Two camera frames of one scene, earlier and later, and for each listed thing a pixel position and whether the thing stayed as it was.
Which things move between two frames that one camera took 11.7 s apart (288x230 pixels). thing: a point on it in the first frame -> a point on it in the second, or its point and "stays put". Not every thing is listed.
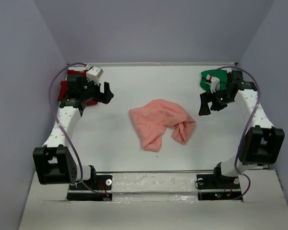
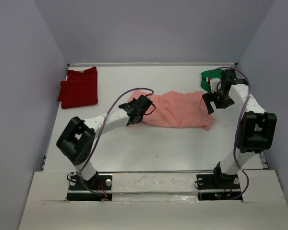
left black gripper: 104,98 -> 130,102
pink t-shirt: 151,120 -> 184,109
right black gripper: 206,97 stays put
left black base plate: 98,188 stays put
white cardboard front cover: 160,201 stays put
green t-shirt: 220,74 stays put
